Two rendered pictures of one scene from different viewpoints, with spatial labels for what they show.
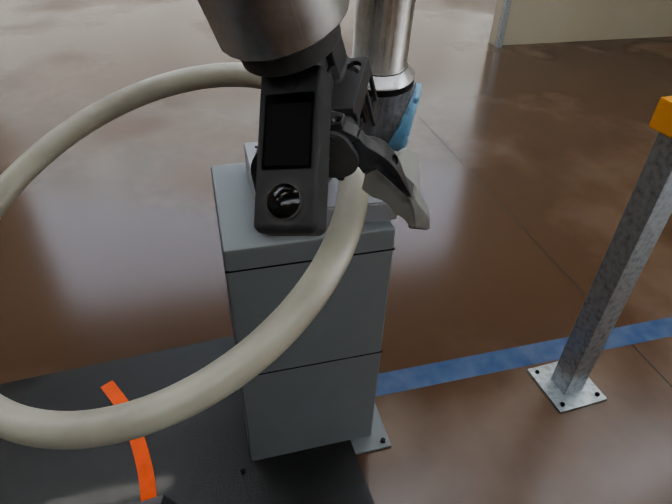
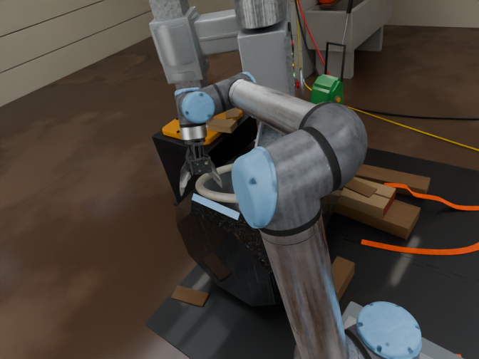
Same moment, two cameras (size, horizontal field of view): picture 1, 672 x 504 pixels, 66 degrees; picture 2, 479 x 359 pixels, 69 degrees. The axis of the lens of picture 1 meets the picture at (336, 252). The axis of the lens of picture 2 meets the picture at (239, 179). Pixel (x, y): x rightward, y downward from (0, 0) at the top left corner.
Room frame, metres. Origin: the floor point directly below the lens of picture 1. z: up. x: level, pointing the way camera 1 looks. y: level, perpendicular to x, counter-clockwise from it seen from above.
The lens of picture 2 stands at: (1.34, -0.33, 2.05)
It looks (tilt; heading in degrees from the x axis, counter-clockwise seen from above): 38 degrees down; 153
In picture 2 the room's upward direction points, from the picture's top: 13 degrees counter-clockwise
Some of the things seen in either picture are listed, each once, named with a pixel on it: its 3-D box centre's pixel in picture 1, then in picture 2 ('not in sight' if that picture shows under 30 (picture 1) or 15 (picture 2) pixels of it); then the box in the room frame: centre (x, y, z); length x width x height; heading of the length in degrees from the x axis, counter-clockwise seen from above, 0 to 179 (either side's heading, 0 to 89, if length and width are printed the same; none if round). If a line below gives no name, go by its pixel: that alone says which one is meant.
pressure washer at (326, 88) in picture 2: not in sight; (326, 92); (-0.94, 2.01, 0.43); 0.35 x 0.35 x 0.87; 4
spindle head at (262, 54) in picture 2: not in sight; (269, 66); (-0.07, 0.72, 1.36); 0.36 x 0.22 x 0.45; 136
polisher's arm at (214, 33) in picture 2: not in sight; (207, 33); (-0.79, 0.78, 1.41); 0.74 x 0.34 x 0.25; 48
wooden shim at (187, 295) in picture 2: not in sight; (189, 295); (-0.17, -0.13, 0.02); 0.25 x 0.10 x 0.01; 33
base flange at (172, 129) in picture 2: not in sight; (202, 121); (-0.93, 0.63, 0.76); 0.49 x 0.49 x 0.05; 19
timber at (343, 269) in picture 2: not in sight; (336, 281); (0.44, 0.65, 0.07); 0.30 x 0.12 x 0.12; 108
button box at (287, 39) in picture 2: not in sight; (289, 65); (0.11, 0.69, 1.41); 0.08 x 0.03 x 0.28; 136
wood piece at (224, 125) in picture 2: not in sight; (222, 125); (-0.67, 0.67, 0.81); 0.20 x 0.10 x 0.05; 27
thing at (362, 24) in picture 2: not in sight; (350, 30); (-1.94, 3.52, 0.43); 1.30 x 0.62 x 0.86; 106
